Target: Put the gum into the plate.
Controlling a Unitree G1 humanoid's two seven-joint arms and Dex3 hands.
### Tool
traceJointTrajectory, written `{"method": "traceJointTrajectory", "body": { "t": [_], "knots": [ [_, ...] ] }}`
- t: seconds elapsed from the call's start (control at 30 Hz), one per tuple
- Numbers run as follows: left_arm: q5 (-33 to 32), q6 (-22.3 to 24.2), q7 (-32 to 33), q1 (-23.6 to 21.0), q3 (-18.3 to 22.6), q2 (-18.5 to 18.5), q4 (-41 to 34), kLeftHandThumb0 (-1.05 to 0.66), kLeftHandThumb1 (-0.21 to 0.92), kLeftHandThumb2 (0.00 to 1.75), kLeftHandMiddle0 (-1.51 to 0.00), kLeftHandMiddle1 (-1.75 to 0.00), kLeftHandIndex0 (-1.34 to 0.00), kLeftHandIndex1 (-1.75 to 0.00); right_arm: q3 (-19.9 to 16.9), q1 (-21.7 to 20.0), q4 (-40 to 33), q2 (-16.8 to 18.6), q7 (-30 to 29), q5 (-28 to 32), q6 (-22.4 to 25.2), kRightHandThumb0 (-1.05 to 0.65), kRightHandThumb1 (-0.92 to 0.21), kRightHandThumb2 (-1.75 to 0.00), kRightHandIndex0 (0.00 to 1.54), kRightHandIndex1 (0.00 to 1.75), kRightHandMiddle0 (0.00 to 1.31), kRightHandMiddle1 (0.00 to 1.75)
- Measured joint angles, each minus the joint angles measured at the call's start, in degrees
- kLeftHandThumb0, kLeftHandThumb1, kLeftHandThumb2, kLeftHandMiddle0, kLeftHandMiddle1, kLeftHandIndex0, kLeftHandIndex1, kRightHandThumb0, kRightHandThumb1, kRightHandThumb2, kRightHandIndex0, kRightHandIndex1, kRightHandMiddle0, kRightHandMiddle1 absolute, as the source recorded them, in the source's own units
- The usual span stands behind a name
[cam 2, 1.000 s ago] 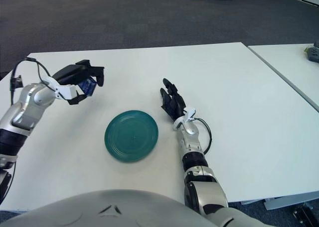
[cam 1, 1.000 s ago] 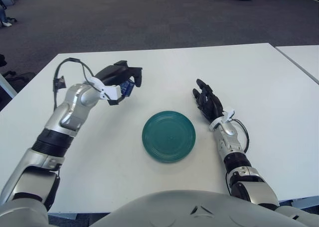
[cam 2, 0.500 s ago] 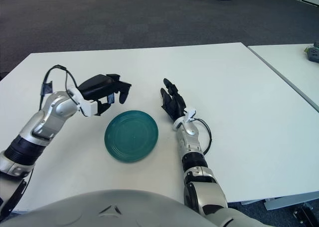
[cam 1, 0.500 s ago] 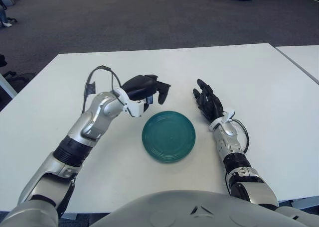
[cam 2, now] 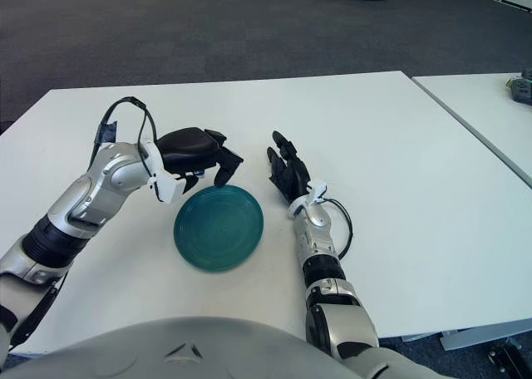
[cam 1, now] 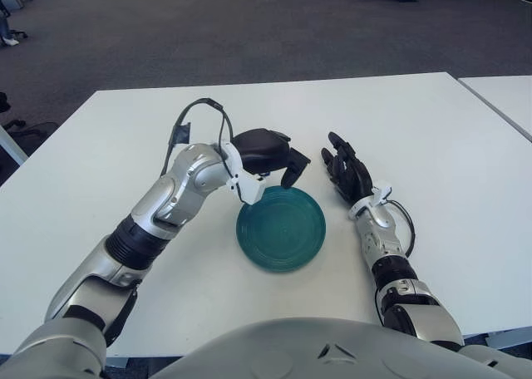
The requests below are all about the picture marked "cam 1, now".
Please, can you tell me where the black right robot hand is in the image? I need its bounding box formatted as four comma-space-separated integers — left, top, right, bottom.
319, 131, 394, 220

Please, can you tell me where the teal green round plate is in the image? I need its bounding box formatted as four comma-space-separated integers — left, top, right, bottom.
235, 184, 328, 274

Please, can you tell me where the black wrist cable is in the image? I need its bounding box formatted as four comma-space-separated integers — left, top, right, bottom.
159, 98, 247, 202
388, 199, 417, 258

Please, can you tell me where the grey metal table frame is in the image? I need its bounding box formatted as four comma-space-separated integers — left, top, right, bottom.
460, 330, 532, 352

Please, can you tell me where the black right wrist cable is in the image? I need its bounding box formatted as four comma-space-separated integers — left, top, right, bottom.
388, 199, 417, 258

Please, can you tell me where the grey robot torso shell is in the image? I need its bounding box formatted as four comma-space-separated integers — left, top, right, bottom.
103, 317, 470, 379

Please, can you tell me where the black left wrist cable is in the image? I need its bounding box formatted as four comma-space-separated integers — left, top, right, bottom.
159, 98, 247, 202

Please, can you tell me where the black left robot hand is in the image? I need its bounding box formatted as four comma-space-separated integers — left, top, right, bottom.
219, 127, 313, 206

